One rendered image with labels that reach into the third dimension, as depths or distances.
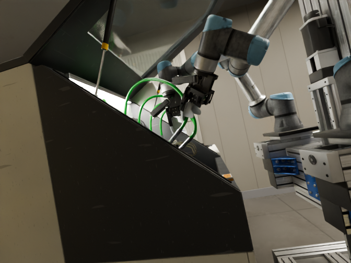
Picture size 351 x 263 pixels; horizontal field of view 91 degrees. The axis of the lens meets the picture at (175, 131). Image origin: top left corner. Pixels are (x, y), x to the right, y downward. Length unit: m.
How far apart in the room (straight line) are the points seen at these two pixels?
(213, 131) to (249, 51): 2.30
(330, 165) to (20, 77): 1.02
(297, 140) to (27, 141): 1.25
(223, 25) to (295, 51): 2.88
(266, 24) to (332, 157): 0.47
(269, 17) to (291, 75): 2.54
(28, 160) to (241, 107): 2.64
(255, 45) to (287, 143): 0.73
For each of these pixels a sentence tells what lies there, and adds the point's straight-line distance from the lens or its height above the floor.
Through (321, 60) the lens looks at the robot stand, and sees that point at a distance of 1.05.
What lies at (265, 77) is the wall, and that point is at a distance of 3.11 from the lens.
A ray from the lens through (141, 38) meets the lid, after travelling 0.99.
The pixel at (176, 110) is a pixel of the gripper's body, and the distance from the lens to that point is 0.83.
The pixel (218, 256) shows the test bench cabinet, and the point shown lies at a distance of 0.59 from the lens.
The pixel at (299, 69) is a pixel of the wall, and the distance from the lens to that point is 3.34.
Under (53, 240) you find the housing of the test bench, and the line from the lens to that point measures 0.77.
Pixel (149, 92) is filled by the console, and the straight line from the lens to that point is 1.28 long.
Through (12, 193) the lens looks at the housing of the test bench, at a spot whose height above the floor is 1.05.
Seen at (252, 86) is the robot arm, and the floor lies 1.35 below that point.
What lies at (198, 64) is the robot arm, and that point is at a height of 1.34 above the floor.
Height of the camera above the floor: 1.12
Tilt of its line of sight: 2 degrees up
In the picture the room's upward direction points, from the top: 11 degrees counter-clockwise
